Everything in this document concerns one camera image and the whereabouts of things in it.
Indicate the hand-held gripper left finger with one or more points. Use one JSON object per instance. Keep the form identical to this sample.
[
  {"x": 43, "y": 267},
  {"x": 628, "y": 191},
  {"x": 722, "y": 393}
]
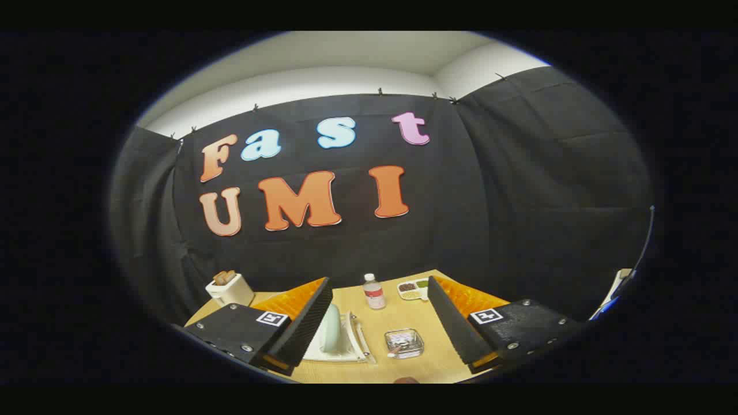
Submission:
[{"x": 300, "y": 328}]

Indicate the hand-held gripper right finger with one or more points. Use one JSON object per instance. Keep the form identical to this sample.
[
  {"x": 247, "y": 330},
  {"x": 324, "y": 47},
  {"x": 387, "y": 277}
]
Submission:
[{"x": 455, "y": 328}]

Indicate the light green plate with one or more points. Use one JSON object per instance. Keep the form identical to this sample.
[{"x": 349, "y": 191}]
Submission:
[{"x": 330, "y": 328}]

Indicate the white and pink spoon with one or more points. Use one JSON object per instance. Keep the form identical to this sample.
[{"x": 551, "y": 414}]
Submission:
[{"x": 398, "y": 349}]

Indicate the white divided snack dish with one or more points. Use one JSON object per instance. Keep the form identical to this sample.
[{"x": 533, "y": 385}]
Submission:
[{"x": 410, "y": 290}]

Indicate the small brown object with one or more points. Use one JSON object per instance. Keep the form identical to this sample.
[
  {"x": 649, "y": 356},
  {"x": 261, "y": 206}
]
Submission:
[{"x": 405, "y": 380}]

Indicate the white toaster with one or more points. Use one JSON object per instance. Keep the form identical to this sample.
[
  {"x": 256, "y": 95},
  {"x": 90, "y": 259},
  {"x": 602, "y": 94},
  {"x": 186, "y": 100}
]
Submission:
[{"x": 233, "y": 294}]

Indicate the clear bottle with red label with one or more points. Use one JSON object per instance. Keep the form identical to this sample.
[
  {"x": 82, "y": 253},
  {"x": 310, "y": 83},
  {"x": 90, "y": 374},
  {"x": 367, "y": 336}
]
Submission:
[{"x": 374, "y": 294}]

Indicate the brown toast slice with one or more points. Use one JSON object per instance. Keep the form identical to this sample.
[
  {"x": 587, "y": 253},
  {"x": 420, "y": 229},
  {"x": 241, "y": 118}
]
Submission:
[
  {"x": 219, "y": 279},
  {"x": 229, "y": 275}
]

